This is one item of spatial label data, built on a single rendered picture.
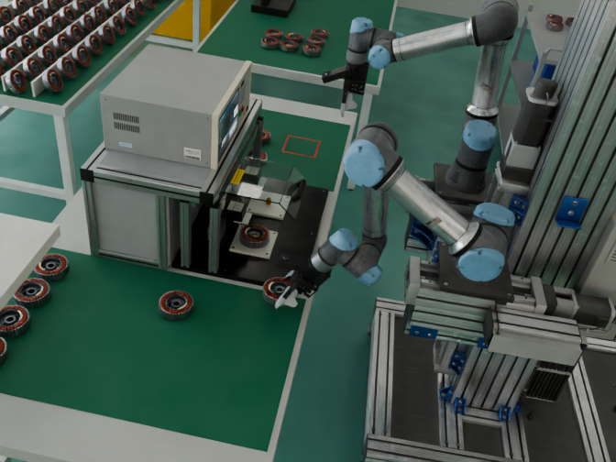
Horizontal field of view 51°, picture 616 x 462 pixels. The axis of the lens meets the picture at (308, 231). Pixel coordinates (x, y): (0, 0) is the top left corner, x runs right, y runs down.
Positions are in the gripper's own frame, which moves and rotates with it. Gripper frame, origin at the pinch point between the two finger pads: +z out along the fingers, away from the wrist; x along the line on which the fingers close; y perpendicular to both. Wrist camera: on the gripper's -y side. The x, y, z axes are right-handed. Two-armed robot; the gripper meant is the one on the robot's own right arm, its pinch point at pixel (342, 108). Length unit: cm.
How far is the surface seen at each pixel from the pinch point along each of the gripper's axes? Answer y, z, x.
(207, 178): -39, 4, -56
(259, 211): -25, 37, -25
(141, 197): -59, 12, -62
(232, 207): -33, 23, -44
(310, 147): -12, 40, 35
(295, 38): -37, 36, 154
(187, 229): -44, 21, -63
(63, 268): -83, 37, -75
